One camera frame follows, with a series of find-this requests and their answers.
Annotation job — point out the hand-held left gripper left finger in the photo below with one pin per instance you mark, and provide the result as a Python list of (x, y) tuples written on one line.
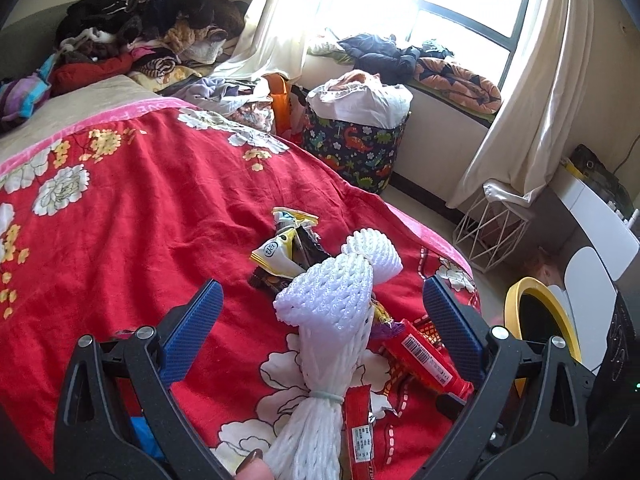
[(195, 325)]

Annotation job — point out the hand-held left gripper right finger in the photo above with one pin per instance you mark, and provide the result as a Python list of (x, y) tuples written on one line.
[(450, 322)]

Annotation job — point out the red sausage packet with barcode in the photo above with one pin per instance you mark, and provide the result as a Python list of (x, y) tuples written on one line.
[(435, 367)]

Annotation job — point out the purple snack wrapper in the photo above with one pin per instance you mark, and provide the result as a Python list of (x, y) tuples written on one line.
[(385, 320)]

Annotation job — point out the yellow rimmed trash bin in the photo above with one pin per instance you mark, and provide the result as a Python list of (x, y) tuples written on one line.
[(515, 300)]

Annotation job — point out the brown candy bar wrapper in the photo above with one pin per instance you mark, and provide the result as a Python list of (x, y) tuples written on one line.
[(270, 282)]

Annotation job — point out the white foam fruit net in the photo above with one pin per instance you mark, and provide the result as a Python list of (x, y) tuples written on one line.
[(375, 252), (325, 290)]

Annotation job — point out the yellow white snack wrapper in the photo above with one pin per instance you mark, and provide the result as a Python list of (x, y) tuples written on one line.
[(275, 255)]

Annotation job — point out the white foam net bundle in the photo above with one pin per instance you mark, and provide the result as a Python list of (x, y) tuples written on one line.
[(315, 360)]

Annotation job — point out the torn red snack packet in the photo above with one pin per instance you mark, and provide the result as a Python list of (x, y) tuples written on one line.
[(360, 425)]

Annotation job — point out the black snack wrapper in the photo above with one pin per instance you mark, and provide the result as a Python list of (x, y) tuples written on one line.
[(307, 247)]

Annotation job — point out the silver yellow snack wrapper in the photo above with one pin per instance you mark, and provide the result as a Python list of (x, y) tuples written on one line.
[(292, 217)]

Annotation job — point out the person's left hand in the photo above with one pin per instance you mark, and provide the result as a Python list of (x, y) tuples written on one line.
[(255, 467)]

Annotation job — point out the white chair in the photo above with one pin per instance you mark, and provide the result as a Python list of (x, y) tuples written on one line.
[(590, 280)]

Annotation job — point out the red floral blanket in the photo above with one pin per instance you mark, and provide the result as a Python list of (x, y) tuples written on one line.
[(150, 220)]

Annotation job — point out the white desk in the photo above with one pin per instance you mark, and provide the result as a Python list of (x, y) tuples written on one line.
[(595, 210)]

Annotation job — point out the dinosaur print laundry basket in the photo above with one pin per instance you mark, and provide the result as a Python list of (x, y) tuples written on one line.
[(355, 150)]

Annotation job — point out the white laundry in basket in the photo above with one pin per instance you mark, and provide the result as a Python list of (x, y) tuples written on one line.
[(370, 102)]

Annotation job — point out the pale crumpled garment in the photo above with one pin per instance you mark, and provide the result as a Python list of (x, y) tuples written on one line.
[(215, 90)]

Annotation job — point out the orange printed blanket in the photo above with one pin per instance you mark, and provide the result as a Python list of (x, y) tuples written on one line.
[(460, 82)]

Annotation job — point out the orange bag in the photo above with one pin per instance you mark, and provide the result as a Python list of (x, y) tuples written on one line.
[(280, 95)]

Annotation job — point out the beige bedsheet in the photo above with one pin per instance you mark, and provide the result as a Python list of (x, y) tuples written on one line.
[(75, 105)]

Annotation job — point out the cream curtain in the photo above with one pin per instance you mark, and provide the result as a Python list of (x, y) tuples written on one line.
[(540, 85)]

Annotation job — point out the dark blue jacket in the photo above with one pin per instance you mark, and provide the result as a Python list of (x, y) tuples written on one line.
[(380, 52)]

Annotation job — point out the pile of clothes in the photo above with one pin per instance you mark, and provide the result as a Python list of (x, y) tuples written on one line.
[(150, 10)]

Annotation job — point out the white sheer curtain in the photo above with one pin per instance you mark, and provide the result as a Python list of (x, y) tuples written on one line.
[(280, 10)]

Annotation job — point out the grey headboard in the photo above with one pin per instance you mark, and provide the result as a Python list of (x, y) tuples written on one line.
[(30, 35)]

